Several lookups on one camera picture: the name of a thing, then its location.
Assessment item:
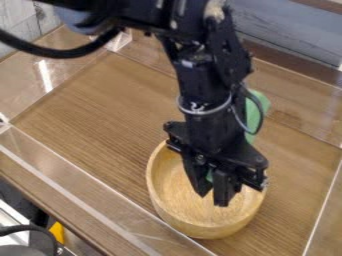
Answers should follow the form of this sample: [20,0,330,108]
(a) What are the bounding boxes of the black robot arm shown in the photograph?
[39,0,269,207]

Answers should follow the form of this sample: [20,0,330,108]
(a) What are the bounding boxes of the green rectangular block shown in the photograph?
[205,89,273,184]

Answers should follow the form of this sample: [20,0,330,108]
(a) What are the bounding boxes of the clear acrylic corner bracket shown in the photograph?
[95,30,133,53]

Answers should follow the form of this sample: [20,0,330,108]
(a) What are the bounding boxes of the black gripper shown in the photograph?
[163,111,269,207]

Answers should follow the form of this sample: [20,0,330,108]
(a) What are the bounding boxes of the yellow label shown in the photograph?
[49,221,66,244]

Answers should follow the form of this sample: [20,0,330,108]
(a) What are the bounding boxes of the black device with screw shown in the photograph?
[29,231,78,256]

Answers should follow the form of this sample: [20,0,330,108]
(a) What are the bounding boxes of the black cable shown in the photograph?
[0,26,126,60]

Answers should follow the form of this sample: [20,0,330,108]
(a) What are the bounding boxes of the brown wooden bowl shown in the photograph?
[146,141,266,240]

